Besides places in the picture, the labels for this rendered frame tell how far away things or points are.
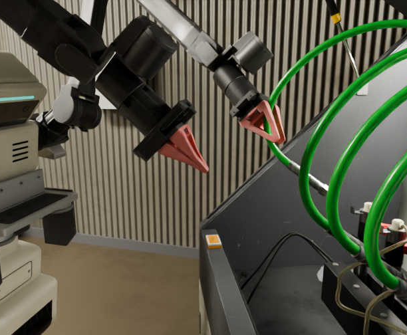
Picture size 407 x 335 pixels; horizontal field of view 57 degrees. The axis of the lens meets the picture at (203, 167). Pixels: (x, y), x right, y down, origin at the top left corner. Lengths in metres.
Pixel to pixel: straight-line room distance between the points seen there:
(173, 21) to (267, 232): 0.57
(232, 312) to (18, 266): 0.59
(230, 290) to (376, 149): 0.56
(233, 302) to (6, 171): 0.60
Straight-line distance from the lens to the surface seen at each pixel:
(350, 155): 0.48
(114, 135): 2.87
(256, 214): 0.98
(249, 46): 0.80
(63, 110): 1.03
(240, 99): 0.77
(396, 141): 1.09
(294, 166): 0.76
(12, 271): 1.05
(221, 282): 0.74
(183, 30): 0.88
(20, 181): 0.98
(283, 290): 0.97
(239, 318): 0.65
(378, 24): 0.75
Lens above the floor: 1.33
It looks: 14 degrees down
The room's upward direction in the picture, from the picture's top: straight up
